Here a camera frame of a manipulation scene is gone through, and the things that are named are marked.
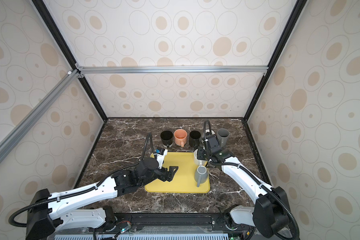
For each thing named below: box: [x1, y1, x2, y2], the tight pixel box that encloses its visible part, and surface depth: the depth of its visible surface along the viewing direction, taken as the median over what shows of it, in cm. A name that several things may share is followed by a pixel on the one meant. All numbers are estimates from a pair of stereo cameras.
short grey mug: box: [194, 165, 208, 188], surface depth 83 cm
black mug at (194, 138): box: [189, 130, 201, 148], surface depth 101 cm
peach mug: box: [173, 129, 188, 148], surface depth 102 cm
